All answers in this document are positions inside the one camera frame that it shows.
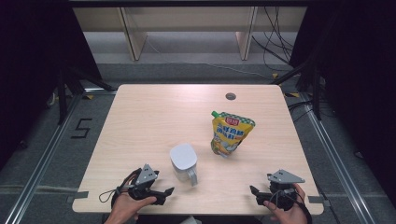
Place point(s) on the grey table grommet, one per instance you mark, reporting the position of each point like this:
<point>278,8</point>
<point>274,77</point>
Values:
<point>230,96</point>

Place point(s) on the black metal stand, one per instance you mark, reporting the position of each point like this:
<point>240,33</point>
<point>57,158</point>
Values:
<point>316,90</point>
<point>63,93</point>

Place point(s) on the dark curtain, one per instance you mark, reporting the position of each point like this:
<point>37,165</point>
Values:
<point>358,77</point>
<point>34,62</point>

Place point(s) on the person's right hand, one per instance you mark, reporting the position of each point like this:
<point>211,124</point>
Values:
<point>292,216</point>

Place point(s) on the person's left hand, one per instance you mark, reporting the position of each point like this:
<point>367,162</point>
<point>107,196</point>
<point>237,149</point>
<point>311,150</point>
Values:
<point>123,208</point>

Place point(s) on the yellow black tape piece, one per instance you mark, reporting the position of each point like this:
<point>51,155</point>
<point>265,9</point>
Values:
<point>292,94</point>
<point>275,75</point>
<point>89,97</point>

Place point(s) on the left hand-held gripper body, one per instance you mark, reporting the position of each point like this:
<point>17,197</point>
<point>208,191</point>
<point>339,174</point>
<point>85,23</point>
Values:
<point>145,174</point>

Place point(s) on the yellow green snack pouch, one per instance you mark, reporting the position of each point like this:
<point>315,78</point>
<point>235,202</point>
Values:
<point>230,133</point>

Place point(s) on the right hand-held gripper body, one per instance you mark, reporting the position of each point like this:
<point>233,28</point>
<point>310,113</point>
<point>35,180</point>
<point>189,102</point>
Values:
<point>285,178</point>

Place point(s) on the grey tape strip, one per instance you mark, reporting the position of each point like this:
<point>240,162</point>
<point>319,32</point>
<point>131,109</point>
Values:
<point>77,196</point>
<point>319,200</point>

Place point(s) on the aluminium floor rail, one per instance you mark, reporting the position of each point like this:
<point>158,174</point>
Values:
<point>40,165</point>
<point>336,161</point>

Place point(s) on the light wooden shelf unit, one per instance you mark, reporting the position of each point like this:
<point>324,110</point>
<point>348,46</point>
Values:
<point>186,18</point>

